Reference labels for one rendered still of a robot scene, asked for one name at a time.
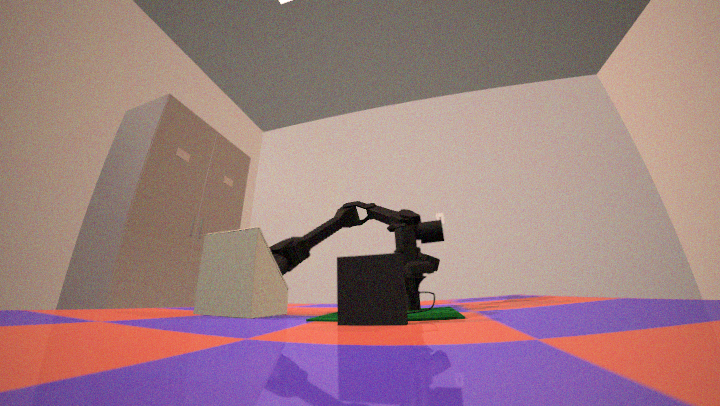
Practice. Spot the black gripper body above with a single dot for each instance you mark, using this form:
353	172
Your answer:
411	266

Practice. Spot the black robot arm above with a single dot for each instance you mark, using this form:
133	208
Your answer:
406	224

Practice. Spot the black cable with plug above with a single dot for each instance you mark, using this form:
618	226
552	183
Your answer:
418	306

